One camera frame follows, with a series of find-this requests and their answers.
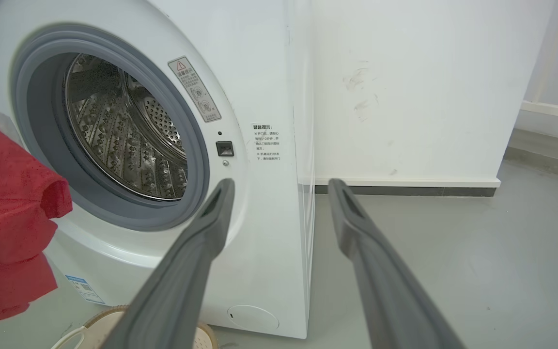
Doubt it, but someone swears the grey warning sticker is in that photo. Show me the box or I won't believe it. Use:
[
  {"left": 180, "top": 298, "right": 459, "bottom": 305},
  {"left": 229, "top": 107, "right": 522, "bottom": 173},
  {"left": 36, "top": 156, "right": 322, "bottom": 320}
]
[{"left": 168, "top": 57, "right": 222, "bottom": 123}]

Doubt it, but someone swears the blue energy label sticker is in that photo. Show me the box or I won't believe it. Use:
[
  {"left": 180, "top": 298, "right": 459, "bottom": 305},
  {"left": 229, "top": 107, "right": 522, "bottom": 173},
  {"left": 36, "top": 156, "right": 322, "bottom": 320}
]
[{"left": 64, "top": 275, "right": 105, "bottom": 305}]

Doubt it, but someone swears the cream perforated laundry basket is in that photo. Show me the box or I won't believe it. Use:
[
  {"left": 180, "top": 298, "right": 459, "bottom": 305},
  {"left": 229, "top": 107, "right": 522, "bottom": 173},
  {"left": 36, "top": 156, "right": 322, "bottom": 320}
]
[{"left": 50, "top": 305, "right": 219, "bottom": 349}]

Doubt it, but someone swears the round drain filter cover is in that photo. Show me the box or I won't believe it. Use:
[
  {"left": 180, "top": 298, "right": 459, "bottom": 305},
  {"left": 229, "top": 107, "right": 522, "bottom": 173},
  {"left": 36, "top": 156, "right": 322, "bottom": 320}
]
[{"left": 227, "top": 304, "right": 279, "bottom": 333}]

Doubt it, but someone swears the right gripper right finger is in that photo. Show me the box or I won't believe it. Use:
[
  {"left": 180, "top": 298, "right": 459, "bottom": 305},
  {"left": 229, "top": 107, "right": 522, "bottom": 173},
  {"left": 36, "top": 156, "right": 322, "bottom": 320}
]
[{"left": 327, "top": 178, "right": 466, "bottom": 349}]

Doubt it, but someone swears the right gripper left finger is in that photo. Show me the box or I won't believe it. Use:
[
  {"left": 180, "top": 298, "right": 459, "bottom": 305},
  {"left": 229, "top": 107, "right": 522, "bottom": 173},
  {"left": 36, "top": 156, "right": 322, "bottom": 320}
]
[{"left": 101, "top": 178, "right": 236, "bottom": 349}]

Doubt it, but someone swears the grey rubber door gasket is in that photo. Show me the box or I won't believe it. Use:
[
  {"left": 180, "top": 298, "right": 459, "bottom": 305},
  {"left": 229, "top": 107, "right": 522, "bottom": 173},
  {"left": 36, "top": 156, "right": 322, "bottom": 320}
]
[{"left": 10, "top": 27, "right": 210, "bottom": 232}]

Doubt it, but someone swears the stainless steel washing machine drum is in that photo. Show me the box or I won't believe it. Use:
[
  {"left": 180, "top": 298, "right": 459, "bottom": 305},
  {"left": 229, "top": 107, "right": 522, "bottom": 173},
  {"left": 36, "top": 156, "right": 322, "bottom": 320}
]
[{"left": 63, "top": 53, "right": 188, "bottom": 201}]

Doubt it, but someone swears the small printed text label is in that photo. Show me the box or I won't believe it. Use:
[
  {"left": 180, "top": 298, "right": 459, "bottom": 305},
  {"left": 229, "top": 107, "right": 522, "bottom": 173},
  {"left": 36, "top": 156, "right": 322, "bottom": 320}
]
[{"left": 251, "top": 124, "right": 282, "bottom": 162}]

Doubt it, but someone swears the red and white garment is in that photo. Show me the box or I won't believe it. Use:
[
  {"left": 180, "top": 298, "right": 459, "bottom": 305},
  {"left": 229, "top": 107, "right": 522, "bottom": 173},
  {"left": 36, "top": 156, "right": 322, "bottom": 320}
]
[{"left": 0, "top": 97, "right": 74, "bottom": 324}]

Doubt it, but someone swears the white front-load washing machine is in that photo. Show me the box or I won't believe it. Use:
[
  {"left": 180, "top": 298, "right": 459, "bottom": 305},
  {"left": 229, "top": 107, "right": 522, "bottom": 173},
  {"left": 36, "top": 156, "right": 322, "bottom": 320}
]
[{"left": 0, "top": 0, "right": 316, "bottom": 340}]

